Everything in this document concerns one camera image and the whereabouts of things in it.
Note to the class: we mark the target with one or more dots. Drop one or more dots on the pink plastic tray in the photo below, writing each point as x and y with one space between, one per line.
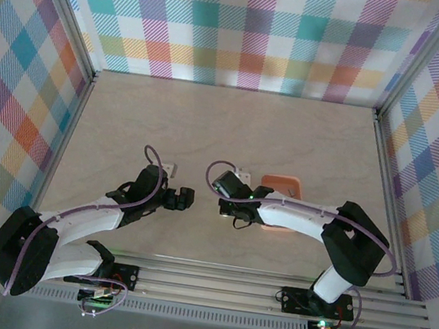
282 184

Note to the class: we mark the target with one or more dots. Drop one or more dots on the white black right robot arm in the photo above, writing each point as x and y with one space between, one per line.
356 243

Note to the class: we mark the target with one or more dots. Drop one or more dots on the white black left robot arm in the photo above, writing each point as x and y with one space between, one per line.
16 250

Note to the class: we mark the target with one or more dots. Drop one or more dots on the grey staple strip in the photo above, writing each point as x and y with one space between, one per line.
292 192

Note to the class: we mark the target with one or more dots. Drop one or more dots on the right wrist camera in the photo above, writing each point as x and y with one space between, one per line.
244 175

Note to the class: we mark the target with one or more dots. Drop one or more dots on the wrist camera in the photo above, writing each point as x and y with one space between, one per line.
170 168
244 175

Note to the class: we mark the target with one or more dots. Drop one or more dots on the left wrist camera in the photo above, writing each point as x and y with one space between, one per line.
170 168

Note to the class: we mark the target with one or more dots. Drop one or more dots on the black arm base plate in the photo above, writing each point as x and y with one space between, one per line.
294 302
128 277

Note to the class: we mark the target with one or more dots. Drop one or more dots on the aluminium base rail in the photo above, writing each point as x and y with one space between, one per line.
205 286

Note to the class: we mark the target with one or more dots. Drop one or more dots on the aluminium table side rail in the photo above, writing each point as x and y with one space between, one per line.
60 149
388 177

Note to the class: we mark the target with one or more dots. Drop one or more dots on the aluminium frame post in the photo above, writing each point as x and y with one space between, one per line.
66 5
419 58

